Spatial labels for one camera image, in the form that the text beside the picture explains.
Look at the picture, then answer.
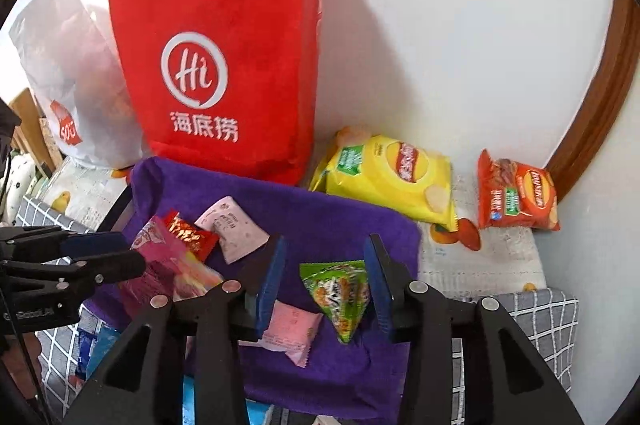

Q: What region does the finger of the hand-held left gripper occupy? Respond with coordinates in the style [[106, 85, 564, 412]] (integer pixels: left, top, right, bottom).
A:
[[0, 226, 130, 262], [0, 249, 147, 294]]

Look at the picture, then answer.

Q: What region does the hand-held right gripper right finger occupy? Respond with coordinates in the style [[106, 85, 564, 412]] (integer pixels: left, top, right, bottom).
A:
[[363, 233, 585, 425]]

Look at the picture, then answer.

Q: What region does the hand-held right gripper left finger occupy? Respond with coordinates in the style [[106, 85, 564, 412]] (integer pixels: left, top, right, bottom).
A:
[[62, 234, 287, 425]]

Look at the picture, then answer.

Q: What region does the green triangular snack packet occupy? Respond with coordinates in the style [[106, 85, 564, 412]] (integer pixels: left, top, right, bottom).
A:
[[299, 260, 372, 345]]

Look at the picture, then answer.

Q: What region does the magenta snack packet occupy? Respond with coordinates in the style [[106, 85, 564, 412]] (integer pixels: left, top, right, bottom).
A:
[[117, 215, 224, 317]]

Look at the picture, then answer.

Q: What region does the light pink snack packet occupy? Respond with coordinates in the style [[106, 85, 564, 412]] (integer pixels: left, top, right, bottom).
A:
[[260, 300, 323, 368]]

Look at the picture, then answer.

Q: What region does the pale pink packet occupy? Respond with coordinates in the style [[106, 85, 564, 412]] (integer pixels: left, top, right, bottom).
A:
[[194, 196, 270, 265]]

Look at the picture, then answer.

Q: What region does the purple towel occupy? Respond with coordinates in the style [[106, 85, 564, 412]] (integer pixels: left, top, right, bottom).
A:
[[82, 156, 421, 421]]

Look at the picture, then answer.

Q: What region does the red gold-printed candy packet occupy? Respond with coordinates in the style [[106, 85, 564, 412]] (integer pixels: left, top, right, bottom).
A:
[[164, 211, 220, 262]]

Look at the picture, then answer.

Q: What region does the blue snack packet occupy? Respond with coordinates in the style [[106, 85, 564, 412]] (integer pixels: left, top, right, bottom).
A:
[[75, 324, 281, 425]]

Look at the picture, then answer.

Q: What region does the white spotted pillow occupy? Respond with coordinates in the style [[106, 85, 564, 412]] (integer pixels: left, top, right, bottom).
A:
[[0, 152, 38, 226]]

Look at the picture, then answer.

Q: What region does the yellow chips bag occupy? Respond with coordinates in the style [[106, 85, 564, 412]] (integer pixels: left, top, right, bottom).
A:
[[307, 128, 460, 232]]

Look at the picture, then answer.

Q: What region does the framed picture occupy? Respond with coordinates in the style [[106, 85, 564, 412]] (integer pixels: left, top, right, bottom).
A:
[[39, 118, 66, 168]]

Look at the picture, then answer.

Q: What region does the white fruit-print mat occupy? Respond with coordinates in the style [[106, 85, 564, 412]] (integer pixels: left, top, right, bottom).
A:
[[37, 155, 543, 301]]

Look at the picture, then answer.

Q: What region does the wooden headboard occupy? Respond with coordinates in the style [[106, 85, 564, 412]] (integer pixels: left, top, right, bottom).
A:
[[10, 88, 56, 171]]

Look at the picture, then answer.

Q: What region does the orange chips bag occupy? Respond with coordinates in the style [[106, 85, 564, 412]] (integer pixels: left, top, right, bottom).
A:
[[476, 149, 561, 232]]

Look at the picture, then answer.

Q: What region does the white plastic bag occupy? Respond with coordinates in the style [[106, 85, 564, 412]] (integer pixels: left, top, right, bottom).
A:
[[9, 0, 151, 170]]

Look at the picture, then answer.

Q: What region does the red paper bag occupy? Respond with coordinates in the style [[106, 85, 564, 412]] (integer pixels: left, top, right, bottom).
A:
[[107, 0, 328, 186]]

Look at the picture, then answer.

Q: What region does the brown wooden door frame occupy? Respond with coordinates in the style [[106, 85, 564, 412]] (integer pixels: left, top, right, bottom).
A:
[[545, 0, 640, 203]]

